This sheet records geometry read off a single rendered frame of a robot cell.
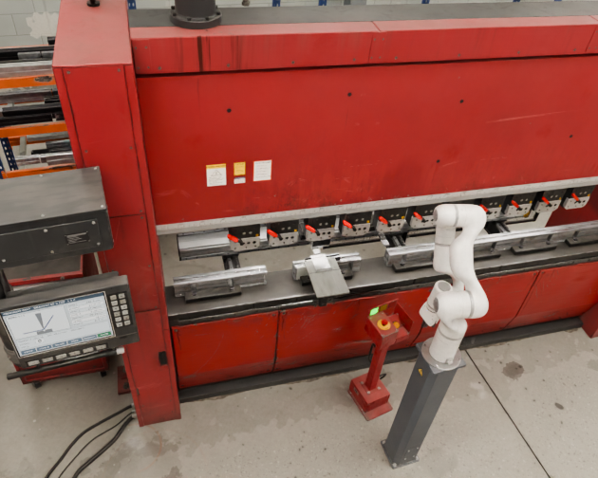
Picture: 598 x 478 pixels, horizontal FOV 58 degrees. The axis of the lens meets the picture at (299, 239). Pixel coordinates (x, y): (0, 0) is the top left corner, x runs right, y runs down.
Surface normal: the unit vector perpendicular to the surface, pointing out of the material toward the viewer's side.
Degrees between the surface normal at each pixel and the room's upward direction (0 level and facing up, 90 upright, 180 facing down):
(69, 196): 0
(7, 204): 0
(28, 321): 90
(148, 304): 90
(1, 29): 90
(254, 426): 0
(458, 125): 90
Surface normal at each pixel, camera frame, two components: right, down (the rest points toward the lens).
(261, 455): 0.07, -0.73
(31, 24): 0.32, 0.66
